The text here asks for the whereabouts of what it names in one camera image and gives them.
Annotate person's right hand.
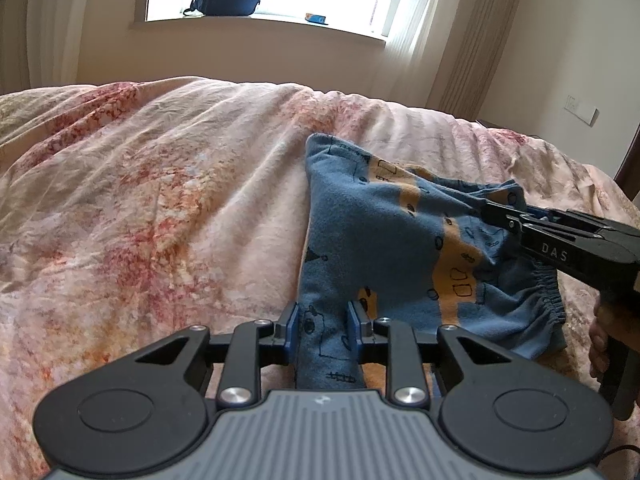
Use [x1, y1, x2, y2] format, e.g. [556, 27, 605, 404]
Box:
[588, 298, 622, 382]

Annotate small blue box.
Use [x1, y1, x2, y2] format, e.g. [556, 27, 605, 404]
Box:
[305, 13, 328, 26]

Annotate blue orange patterned pants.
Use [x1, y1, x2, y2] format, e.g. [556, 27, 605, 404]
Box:
[295, 133, 565, 390]

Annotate pink floral bed sheet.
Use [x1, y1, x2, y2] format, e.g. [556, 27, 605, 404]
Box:
[1, 77, 639, 479]

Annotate beige curtain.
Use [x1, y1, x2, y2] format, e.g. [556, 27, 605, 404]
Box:
[367, 0, 520, 122]

